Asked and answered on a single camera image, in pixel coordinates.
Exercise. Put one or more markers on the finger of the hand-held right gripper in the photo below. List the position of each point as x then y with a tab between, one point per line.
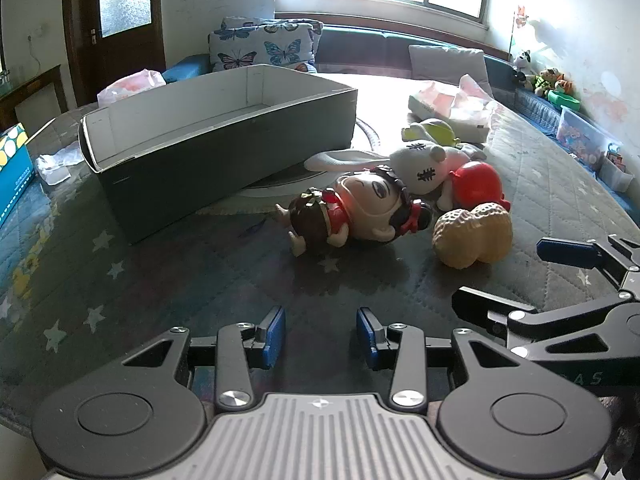
570	252
480	305

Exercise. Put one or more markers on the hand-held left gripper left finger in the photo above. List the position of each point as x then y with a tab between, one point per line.
274	337

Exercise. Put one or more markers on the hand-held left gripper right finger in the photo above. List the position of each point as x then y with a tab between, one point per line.
365	337

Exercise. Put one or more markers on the tan peanut toy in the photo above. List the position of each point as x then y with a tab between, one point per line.
475	235

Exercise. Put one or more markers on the red round toy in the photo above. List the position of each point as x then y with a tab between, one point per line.
475	182

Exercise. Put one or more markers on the black-haired doll figure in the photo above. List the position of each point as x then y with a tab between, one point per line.
365	205

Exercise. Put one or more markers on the white plush bunny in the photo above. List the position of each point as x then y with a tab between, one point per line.
420	167

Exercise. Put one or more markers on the dark cardboard box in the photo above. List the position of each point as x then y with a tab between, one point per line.
200	180

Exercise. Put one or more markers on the green frog toy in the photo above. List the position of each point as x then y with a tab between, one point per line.
435	130

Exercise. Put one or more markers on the small clear container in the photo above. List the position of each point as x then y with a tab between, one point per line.
617	170

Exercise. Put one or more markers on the dark cloth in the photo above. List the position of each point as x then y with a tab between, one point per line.
625	435

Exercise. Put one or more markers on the clear plastic storage box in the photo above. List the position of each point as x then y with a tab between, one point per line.
585	137

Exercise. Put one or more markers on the green plastic toy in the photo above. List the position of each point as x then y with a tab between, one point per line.
565	100

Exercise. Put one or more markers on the small toys on ledge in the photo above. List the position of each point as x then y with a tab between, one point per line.
550	80

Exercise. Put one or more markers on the white pink tissue pack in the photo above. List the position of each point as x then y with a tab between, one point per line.
450	105

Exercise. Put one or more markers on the cow plush toy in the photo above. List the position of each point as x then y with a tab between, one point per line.
523	62

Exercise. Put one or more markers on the grey pillow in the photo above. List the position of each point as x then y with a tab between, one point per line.
445	67

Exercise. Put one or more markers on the artificial flower decoration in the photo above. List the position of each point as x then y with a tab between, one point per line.
520	17

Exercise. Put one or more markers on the crumpled white tissue paper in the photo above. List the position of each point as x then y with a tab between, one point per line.
55	167

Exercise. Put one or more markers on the blue sofa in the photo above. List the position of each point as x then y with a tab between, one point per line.
360	45

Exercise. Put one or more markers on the butterfly print pillow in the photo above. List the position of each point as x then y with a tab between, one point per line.
265	45

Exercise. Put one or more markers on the blue dotted tissue box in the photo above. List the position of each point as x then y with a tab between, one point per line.
15	180

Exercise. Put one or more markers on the dark wooden door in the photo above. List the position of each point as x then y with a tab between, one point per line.
85	60

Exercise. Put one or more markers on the dark wooden sideboard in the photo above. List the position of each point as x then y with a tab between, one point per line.
45	80

